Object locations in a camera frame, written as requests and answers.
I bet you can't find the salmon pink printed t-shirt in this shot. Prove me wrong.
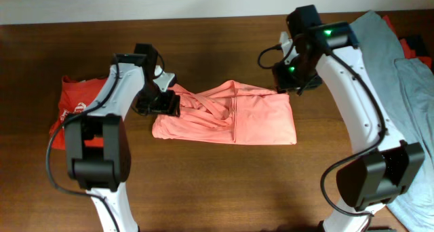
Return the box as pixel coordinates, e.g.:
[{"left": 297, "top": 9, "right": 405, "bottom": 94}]
[{"left": 152, "top": 80, "right": 297, "bottom": 145}]

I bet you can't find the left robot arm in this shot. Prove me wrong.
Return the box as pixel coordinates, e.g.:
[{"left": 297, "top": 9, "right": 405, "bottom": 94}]
[{"left": 64, "top": 43, "right": 180, "bottom": 231}]

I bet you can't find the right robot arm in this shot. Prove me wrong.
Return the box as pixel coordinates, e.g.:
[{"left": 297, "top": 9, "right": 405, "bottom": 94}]
[{"left": 272, "top": 5, "right": 425, "bottom": 231}]

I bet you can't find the folded red printed t-shirt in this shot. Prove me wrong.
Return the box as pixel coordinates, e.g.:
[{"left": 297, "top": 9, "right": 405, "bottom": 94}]
[{"left": 49, "top": 75, "right": 106, "bottom": 136}]

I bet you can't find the grey t-shirt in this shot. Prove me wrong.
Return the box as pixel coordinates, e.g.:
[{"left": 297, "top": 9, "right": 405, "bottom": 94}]
[{"left": 351, "top": 11, "right": 433, "bottom": 231}]

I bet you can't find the red garment in pile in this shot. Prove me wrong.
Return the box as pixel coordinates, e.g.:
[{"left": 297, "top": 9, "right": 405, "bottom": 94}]
[{"left": 382, "top": 15, "right": 433, "bottom": 71}]

